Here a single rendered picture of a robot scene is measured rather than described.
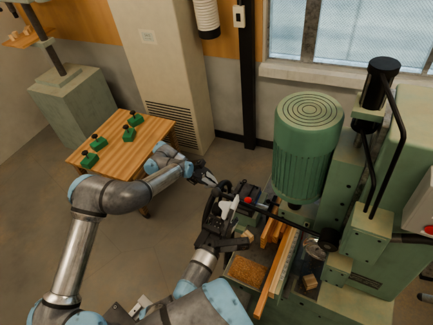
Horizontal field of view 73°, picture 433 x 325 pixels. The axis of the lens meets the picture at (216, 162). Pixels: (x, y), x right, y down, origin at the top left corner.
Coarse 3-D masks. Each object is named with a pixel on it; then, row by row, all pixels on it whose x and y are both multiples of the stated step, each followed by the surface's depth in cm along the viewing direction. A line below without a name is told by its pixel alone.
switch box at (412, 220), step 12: (432, 168) 58; (432, 180) 56; (420, 192) 60; (432, 192) 56; (408, 204) 66; (420, 204) 59; (432, 204) 58; (408, 216) 64; (420, 216) 61; (432, 216) 60; (408, 228) 65; (420, 228) 64
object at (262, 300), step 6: (288, 234) 110; (282, 240) 109; (282, 246) 107; (282, 252) 106; (276, 258) 105; (276, 264) 103; (270, 270) 102; (270, 276) 100; (270, 282) 99; (264, 288) 98; (264, 294) 97; (258, 300) 96; (264, 300) 95; (258, 306) 94; (258, 312) 93; (258, 318) 94
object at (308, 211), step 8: (280, 208) 107; (288, 208) 107; (304, 208) 106; (312, 208) 106; (280, 216) 111; (288, 216) 108; (296, 216) 106; (304, 216) 104; (312, 216) 104; (312, 224) 105
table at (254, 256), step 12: (264, 216) 121; (240, 228) 122; (252, 228) 118; (240, 252) 112; (252, 252) 111; (264, 252) 111; (276, 252) 110; (228, 264) 109; (264, 264) 107; (228, 276) 106; (264, 276) 105; (240, 288) 107; (252, 288) 102; (276, 300) 99
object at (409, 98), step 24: (408, 96) 67; (432, 96) 67; (408, 120) 62; (432, 120) 61; (384, 144) 62; (408, 144) 58; (432, 144) 57; (384, 168) 65; (408, 168) 62; (384, 192) 69; (408, 192) 66; (360, 264) 95; (384, 264) 89; (408, 264) 84; (360, 288) 106; (384, 288) 99
